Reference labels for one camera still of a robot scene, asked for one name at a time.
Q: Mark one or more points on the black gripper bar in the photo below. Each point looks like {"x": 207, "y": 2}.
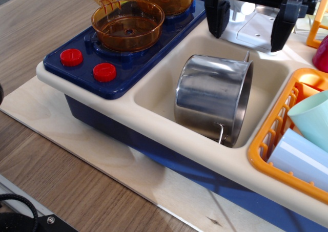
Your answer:
{"x": 218, "y": 14}

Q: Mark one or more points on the stainless steel pot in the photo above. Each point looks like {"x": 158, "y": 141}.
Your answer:
{"x": 212, "y": 96}

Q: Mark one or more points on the beige toy kitchen sink unit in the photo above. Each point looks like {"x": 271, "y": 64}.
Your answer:
{"x": 148, "y": 109}

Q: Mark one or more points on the white toy faucet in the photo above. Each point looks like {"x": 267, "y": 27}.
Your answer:
{"x": 250, "y": 25}

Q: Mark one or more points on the magenta cup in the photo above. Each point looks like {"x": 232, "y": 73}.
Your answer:
{"x": 320, "y": 58}

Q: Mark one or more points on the orange dish rack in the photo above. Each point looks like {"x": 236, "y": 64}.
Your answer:
{"x": 303, "y": 83}

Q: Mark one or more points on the mint green cup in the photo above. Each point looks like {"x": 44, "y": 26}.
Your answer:
{"x": 310, "y": 117}

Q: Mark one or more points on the amber plastic saucepan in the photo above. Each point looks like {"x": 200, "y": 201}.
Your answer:
{"x": 127, "y": 25}

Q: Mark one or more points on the light blue cup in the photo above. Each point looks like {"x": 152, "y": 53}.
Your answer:
{"x": 305, "y": 160}

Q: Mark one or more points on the red stove knob right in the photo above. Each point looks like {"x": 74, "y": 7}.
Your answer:
{"x": 104, "y": 72}

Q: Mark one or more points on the red stove knob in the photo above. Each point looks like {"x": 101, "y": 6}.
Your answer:
{"x": 104, "y": 72}
{"x": 71, "y": 57}

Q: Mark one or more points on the blue toy stove top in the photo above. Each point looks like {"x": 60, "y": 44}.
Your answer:
{"x": 130, "y": 67}

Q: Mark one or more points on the red stove knob left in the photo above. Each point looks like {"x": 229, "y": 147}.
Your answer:
{"x": 71, "y": 57}

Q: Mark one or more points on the light wooden board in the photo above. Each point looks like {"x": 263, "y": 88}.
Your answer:
{"x": 45, "y": 110}

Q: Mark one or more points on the black metal bracket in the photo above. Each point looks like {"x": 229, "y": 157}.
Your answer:
{"x": 53, "y": 223}

